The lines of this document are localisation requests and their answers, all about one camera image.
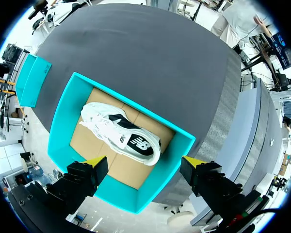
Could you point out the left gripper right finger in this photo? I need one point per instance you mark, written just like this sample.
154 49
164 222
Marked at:
208 182

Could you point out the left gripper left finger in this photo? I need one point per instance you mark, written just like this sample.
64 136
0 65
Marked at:
82 179

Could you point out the white shoe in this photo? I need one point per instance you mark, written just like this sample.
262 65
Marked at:
99 121

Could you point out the blue and black insole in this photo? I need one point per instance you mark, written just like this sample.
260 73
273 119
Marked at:
135 143

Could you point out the teal box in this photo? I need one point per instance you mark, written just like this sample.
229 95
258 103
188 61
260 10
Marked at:
31 82
63 145

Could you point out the person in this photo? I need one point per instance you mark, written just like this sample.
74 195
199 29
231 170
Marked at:
288 109
242 17

